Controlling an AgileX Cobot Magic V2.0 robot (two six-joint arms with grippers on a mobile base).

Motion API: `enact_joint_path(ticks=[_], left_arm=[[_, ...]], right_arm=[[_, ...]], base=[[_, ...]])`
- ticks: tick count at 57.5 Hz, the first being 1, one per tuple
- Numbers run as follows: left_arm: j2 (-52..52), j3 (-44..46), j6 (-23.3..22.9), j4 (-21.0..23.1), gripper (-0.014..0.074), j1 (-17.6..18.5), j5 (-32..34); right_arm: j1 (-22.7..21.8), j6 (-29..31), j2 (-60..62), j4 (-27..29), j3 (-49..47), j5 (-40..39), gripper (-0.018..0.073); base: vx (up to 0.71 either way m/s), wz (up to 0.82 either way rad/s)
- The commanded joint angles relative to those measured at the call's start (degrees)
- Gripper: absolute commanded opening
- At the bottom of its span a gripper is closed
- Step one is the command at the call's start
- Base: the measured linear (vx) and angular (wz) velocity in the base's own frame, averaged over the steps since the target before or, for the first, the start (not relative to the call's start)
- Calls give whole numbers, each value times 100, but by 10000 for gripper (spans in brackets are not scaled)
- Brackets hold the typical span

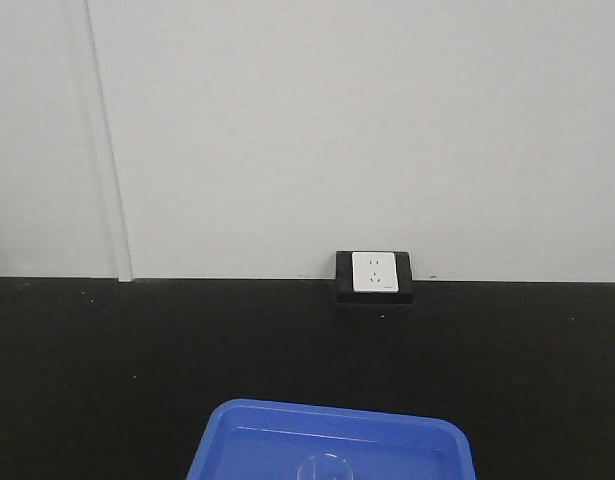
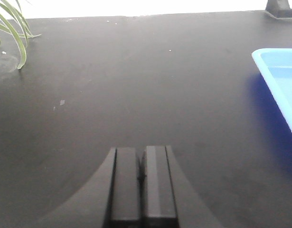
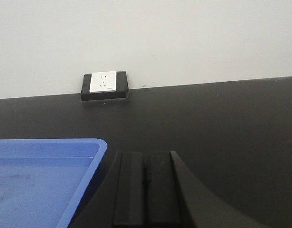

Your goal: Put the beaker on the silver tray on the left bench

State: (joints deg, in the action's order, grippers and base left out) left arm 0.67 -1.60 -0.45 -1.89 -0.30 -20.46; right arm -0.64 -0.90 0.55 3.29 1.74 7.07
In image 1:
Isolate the clear glass beaker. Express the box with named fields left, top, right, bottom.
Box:
left=296, top=453, right=354, bottom=480

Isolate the blue plastic tray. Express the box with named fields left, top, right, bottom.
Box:
left=187, top=399, right=476, bottom=479

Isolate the white wall power socket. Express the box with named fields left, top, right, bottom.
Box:
left=335, top=251, right=413, bottom=305

